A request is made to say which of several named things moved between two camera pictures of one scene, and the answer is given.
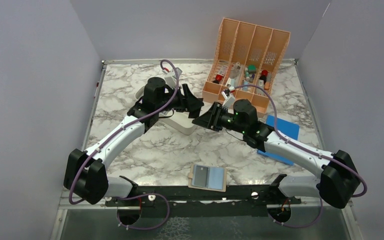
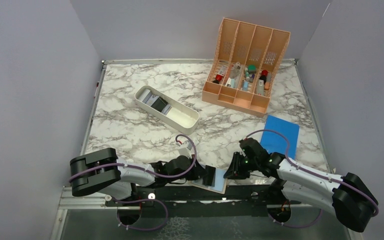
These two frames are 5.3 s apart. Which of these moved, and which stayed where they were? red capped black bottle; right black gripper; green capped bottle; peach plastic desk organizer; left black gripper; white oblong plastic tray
Moved: left black gripper; right black gripper
Stayed: green capped bottle; red capped black bottle; peach plastic desk organizer; white oblong plastic tray
